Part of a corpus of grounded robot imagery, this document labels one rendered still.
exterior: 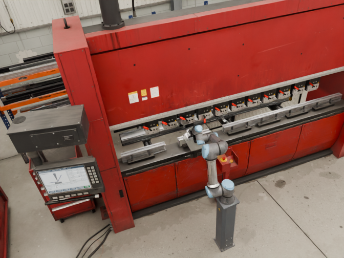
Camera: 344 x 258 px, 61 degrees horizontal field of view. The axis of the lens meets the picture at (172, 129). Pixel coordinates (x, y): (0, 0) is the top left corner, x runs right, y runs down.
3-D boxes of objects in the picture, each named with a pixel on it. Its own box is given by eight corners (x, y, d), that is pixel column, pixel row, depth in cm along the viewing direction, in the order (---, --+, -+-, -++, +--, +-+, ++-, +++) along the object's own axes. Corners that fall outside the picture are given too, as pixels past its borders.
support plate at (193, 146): (191, 151, 311) (191, 151, 310) (182, 137, 331) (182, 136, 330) (207, 147, 315) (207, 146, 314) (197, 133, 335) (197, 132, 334)
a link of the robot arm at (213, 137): (232, 142, 254) (215, 129, 301) (219, 144, 253) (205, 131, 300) (233, 154, 257) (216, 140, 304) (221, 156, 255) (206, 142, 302)
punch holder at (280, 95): (278, 100, 343) (280, 87, 333) (274, 96, 349) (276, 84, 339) (289, 97, 346) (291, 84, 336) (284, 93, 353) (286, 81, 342)
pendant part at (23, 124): (46, 211, 250) (4, 133, 198) (51, 188, 270) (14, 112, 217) (106, 201, 253) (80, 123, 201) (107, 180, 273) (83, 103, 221)
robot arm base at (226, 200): (237, 201, 283) (238, 194, 277) (224, 207, 279) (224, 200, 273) (229, 190, 294) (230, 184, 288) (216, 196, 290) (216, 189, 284)
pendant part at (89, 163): (49, 201, 240) (34, 170, 218) (52, 190, 250) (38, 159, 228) (105, 192, 243) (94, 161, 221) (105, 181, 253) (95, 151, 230)
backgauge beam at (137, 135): (122, 147, 342) (121, 140, 336) (120, 140, 353) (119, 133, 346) (292, 100, 391) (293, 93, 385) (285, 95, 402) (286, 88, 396)
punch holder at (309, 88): (307, 91, 351) (309, 79, 341) (302, 88, 358) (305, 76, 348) (317, 89, 355) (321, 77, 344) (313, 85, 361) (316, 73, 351)
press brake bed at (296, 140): (133, 220, 366) (121, 174, 315) (129, 207, 382) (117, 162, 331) (332, 154, 430) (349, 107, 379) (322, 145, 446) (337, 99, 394)
